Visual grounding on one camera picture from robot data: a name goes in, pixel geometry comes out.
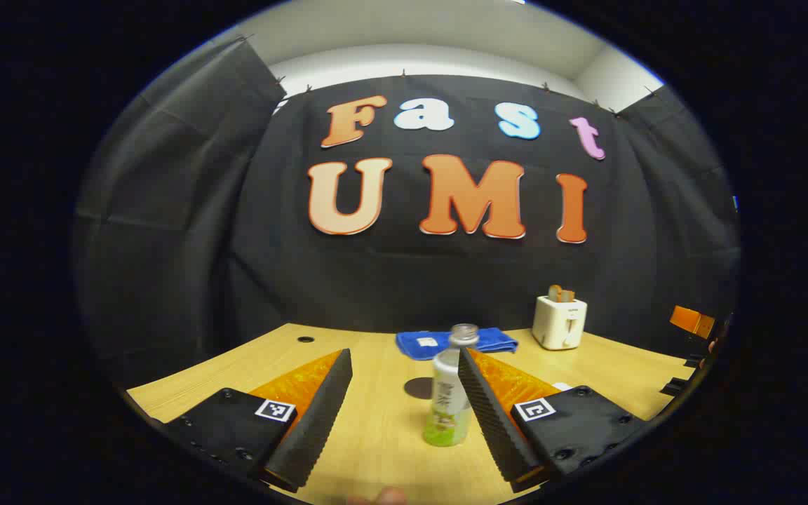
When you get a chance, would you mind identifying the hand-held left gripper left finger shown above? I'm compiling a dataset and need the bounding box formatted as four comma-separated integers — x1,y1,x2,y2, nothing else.
164,348,354,493

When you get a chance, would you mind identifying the clear green-label water bottle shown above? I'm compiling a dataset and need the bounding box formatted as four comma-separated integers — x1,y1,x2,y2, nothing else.
423,324,480,447

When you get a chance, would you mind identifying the black backdrop cloth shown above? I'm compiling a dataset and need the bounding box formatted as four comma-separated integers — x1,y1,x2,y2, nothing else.
73,35,740,383

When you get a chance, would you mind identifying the cream white toaster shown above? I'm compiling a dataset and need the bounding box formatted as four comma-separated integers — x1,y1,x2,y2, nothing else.
532,295,588,351

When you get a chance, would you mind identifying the blue folded towel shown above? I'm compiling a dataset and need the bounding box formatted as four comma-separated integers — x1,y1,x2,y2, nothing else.
396,328,519,361

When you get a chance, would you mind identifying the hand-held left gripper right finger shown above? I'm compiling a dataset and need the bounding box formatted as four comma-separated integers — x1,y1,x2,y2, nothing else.
457,347,650,493

